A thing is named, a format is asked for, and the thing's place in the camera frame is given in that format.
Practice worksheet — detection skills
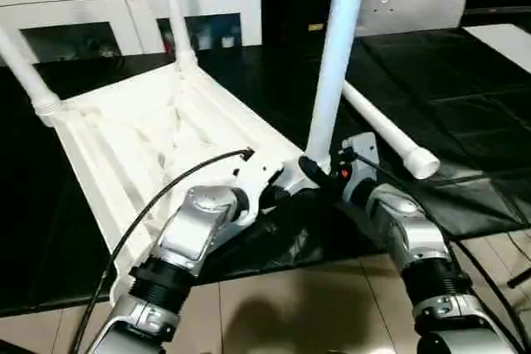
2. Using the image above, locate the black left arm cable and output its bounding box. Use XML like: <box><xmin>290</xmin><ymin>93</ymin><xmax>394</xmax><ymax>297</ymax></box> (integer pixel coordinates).
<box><xmin>67</xmin><ymin>145</ymin><xmax>256</xmax><ymax>354</ymax></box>

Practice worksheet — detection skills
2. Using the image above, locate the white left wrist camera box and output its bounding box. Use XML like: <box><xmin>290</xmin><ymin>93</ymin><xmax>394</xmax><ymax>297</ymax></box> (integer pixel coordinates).
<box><xmin>225</xmin><ymin>152</ymin><xmax>288</xmax><ymax>231</ymax></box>

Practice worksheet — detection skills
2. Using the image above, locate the black floor cable tangle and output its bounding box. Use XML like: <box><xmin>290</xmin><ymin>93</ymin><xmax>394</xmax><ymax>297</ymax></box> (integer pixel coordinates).
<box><xmin>451</xmin><ymin>228</ymin><xmax>531</xmax><ymax>332</ymax></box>

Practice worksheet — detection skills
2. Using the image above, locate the white sideboard with glass doors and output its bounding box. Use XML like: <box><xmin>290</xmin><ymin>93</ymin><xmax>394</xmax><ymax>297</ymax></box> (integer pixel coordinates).
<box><xmin>0</xmin><ymin>0</ymin><xmax>264</xmax><ymax>68</ymax></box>

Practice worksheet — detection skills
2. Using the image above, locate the white plastic table top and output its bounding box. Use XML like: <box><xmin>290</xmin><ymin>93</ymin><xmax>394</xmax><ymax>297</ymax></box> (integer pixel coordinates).
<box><xmin>38</xmin><ymin>61</ymin><xmax>334</xmax><ymax>306</ymax></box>

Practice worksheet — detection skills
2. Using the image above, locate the black metal rod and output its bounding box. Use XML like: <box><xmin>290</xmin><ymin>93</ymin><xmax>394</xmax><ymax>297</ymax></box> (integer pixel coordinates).
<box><xmin>507</xmin><ymin>268</ymin><xmax>531</xmax><ymax>289</ymax></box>

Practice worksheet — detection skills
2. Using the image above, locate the white flat board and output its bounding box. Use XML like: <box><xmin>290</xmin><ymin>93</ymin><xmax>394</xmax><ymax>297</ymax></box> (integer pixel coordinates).
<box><xmin>461</xmin><ymin>23</ymin><xmax>531</xmax><ymax>78</ymax></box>

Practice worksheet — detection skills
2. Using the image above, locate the white plastic table leg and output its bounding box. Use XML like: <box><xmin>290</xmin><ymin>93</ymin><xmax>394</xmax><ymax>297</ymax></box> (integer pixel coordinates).
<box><xmin>0</xmin><ymin>23</ymin><xmax>64</xmax><ymax>128</ymax></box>
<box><xmin>304</xmin><ymin>0</ymin><xmax>373</xmax><ymax>173</ymax></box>
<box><xmin>154</xmin><ymin>0</ymin><xmax>199</xmax><ymax>78</ymax></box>
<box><xmin>341</xmin><ymin>81</ymin><xmax>441</xmax><ymax>182</ymax></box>

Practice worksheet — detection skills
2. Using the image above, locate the light grey cushion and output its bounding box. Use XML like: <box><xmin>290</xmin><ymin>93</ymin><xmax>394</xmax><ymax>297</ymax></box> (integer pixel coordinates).
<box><xmin>355</xmin><ymin>0</ymin><xmax>469</xmax><ymax>36</ymax></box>

